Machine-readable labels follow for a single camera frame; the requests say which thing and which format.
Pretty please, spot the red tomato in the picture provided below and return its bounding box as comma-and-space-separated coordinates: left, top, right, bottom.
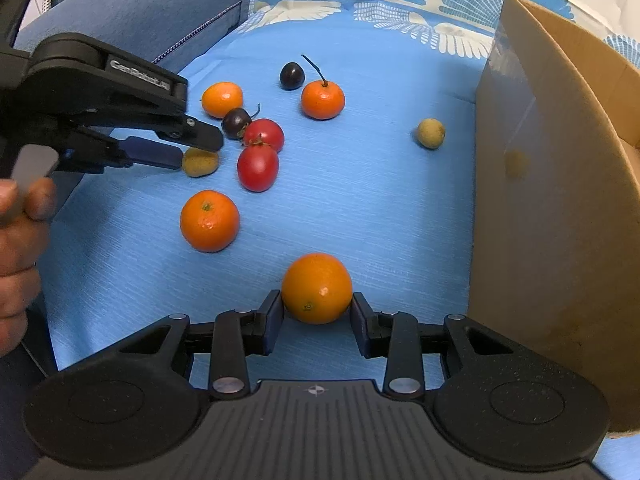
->
243, 118, 285, 153
236, 143, 279, 193

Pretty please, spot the blue patterned table cloth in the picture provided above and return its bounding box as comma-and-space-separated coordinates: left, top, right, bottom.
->
40, 0, 639, 479

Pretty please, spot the brown cardboard box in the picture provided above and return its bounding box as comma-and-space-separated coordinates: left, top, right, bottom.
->
469, 0, 639, 434

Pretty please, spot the large orange tangerine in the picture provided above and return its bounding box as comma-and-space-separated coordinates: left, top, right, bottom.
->
281, 252, 352, 325

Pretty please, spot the orange tangerine with stem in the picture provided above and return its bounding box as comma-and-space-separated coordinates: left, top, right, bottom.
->
300, 54, 346, 120

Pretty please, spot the dark cherry with stem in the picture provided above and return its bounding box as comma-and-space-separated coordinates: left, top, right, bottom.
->
221, 104, 262, 141

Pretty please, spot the person's left hand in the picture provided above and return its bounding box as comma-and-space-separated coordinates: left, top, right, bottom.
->
0, 178, 56, 356

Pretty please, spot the orange tangerine near left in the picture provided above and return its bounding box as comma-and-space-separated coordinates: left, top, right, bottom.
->
180, 190, 240, 252

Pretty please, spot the dark cherry far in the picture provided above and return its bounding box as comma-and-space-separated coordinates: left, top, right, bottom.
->
279, 62, 306, 91

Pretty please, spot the small orange tangerine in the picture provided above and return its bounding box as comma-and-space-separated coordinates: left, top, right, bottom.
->
201, 81, 243, 119

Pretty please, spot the blue denim sofa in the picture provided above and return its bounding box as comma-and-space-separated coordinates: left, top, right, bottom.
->
15, 0, 250, 73

